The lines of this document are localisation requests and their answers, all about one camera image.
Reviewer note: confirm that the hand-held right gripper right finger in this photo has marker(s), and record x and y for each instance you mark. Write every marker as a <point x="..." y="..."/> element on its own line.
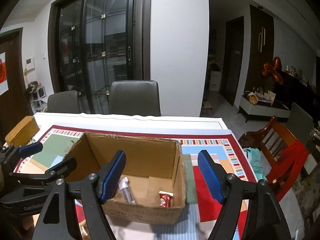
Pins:
<point x="211" y="177"/>

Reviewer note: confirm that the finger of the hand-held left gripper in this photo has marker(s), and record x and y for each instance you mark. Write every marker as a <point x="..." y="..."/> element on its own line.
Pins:
<point x="30" y="148"/>
<point x="60" y="167"/>

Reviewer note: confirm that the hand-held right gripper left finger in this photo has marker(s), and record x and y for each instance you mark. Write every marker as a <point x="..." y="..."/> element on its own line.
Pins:
<point x="112" y="177"/>

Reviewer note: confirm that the long black snack packet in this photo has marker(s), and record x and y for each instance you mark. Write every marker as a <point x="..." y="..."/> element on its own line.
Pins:
<point x="126" y="192"/>

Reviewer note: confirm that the printed cardboard box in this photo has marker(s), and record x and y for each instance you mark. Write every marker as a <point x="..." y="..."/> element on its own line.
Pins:
<point x="150" y="160"/>

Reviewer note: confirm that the red snack packet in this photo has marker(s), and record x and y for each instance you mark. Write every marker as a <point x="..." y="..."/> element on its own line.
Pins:
<point x="165" y="200"/>

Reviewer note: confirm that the brown woven box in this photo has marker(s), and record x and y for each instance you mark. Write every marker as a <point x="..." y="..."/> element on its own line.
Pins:
<point x="20" y="132"/>

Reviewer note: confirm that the colourful patterned tablecloth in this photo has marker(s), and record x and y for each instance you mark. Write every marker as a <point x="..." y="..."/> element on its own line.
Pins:
<point x="200" y="200"/>

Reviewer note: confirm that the teal cloth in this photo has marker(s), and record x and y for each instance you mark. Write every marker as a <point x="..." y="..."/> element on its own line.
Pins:
<point x="253" y="161"/>

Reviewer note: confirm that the white storage shelf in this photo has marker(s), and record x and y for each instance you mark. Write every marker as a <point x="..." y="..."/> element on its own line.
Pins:
<point x="37" y="97"/>

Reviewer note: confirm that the grey dining chair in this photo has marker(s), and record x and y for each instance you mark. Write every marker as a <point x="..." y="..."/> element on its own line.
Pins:
<point x="300" y="120"/>
<point x="63" y="102"/>
<point x="135" y="98"/>

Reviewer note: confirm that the dark wooden door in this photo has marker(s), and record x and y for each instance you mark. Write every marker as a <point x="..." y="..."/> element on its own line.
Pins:
<point x="15" y="85"/>

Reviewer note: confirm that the small wooden stool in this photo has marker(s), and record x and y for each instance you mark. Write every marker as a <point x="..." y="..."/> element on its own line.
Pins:
<point x="207" y="108"/>

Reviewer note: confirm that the wooden chair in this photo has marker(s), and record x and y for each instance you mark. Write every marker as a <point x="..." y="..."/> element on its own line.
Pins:
<point x="272" y="135"/>

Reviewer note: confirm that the red garment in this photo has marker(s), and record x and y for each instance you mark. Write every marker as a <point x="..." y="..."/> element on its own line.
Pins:
<point x="287" y="165"/>

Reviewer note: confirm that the red and white door poster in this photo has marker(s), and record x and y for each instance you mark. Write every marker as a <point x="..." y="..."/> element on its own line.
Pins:
<point x="3" y="75"/>

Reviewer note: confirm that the low white sideboard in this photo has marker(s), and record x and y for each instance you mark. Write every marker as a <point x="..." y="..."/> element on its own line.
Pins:
<point x="265" y="110"/>

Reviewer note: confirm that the white bag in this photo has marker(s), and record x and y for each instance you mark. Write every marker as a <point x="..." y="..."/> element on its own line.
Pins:
<point x="215" y="81"/>

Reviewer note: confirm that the glass sliding door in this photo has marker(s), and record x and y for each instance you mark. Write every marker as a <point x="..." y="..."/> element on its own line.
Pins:
<point x="100" y="55"/>

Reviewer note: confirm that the red foil balloons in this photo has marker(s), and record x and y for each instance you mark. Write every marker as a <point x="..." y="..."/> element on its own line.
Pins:
<point x="272" y="71"/>

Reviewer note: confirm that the dark wood cabinet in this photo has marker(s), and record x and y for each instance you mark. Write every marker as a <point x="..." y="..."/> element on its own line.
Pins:
<point x="260" y="50"/>

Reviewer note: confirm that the white wall intercom panel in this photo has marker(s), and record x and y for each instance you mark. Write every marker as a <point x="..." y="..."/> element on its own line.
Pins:
<point x="29" y="63"/>

